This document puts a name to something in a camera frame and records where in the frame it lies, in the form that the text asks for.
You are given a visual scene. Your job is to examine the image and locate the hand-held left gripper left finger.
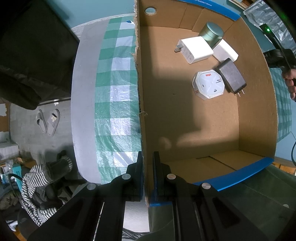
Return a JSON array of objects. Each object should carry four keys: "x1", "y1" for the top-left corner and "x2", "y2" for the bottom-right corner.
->
[{"x1": 27, "y1": 151, "x2": 145, "y2": 241}]

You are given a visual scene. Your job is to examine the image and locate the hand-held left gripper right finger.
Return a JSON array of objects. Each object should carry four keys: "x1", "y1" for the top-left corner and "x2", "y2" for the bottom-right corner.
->
[{"x1": 152, "y1": 151, "x2": 270, "y2": 241}]

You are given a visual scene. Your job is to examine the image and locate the black charger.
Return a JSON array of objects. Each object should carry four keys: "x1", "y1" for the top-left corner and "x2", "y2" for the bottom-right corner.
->
[{"x1": 216, "y1": 58, "x2": 247, "y2": 97}]

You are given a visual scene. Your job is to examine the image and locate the small white charger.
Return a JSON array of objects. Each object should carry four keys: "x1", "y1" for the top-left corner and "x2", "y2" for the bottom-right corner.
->
[{"x1": 212, "y1": 39, "x2": 239, "y2": 62}]

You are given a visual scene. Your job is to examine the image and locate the cardboard box blue tape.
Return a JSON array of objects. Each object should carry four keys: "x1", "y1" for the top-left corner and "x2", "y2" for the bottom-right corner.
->
[{"x1": 134, "y1": 0, "x2": 279, "y2": 207}]

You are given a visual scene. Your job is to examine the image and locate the green round tin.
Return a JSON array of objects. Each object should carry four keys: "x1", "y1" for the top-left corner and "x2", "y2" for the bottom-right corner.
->
[{"x1": 198, "y1": 22, "x2": 225, "y2": 49}]

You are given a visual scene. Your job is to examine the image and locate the white hexagonal box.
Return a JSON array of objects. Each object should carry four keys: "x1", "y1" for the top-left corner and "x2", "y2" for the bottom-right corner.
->
[{"x1": 192, "y1": 71, "x2": 225, "y2": 100}]

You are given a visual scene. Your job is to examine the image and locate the large white charger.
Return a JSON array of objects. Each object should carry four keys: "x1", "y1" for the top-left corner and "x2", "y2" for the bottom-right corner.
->
[{"x1": 174, "y1": 36, "x2": 214, "y2": 65}]

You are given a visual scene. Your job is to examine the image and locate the person's right hand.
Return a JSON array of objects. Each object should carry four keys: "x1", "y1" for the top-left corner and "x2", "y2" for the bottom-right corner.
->
[{"x1": 282, "y1": 67, "x2": 296, "y2": 101}]

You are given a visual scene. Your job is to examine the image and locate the silver foil bag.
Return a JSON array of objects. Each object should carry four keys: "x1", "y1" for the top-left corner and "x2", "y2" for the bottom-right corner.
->
[{"x1": 243, "y1": 0, "x2": 296, "y2": 50}]

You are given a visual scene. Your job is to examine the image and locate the wooden board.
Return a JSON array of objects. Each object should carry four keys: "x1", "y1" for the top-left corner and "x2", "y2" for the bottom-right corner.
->
[{"x1": 228, "y1": 0, "x2": 257, "y2": 10}]

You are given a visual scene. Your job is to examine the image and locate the green checkered tablecloth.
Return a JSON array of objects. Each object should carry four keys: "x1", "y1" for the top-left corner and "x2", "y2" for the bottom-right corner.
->
[{"x1": 94, "y1": 16, "x2": 292, "y2": 186}]

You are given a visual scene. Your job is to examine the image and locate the grey slipper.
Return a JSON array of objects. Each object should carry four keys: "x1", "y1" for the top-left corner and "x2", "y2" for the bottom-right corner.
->
[
  {"x1": 36, "y1": 109, "x2": 48, "y2": 133},
  {"x1": 46, "y1": 109, "x2": 60, "y2": 137}
]

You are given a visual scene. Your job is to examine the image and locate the striped cloth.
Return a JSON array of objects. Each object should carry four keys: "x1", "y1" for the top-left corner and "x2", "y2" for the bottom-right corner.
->
[{"x1": 20, "y1": 156, "x2": 73, "y2": 226}]

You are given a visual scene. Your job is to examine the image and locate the wooden crate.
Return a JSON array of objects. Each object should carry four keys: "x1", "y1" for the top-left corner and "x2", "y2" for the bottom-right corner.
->
[{"x1": 273, "y1": 162, "x2": 296, "y2": 178}]

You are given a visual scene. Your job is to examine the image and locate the teal box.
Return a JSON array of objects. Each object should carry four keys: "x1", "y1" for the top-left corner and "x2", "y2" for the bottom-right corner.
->
[{"x1": 11, "y1": 162, "x2": 23, "y2": 190}]

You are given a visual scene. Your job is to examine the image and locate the large black panel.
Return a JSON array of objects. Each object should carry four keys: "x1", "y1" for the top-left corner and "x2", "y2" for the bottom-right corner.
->
[{"x1": 0, "y1": 0, "x2": 80, "y2": 98}]

